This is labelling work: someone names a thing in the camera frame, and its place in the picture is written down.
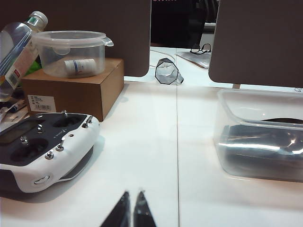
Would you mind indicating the clear plastic document sleeve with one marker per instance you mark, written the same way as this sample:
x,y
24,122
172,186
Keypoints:
x,y
196,59

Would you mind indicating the black rimmed glass cup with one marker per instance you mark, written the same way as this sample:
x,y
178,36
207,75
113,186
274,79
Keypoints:
x,y
166,71

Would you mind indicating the white black remote controller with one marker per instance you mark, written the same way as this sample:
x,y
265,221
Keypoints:
x,y
78,146

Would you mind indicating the brown cardboard box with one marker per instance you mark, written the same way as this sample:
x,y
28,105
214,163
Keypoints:
x,y
94,92

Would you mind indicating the green packet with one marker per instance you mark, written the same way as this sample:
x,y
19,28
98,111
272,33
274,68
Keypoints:
x,y
35,67

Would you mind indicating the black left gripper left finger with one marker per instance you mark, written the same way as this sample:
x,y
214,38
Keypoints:
x,y
119,214

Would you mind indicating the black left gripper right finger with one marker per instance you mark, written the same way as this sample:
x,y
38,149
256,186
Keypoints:
x,y
142,212

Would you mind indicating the transparent rectangular plastic box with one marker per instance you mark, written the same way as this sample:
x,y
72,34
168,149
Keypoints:
x,y
236,165

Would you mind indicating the black framed eyeglasses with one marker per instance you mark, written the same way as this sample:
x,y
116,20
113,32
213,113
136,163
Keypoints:
x,y
196,50

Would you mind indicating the clear plastic water bottle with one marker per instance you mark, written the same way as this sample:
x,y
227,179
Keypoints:
x,y
16,47

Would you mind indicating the person in black shirt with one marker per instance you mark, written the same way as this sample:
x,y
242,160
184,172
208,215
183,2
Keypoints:
x,y
175,23

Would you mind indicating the white blue pen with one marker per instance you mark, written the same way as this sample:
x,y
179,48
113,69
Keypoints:
x,y
15,107

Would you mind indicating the small white medicine bottle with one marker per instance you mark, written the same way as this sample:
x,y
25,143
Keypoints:
x,y
79,67

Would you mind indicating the round clear plastic container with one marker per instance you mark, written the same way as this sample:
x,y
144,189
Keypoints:
x,y
71,49

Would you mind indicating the dark blue slippers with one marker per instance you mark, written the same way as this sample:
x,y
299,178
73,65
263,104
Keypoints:
x,y
255,146

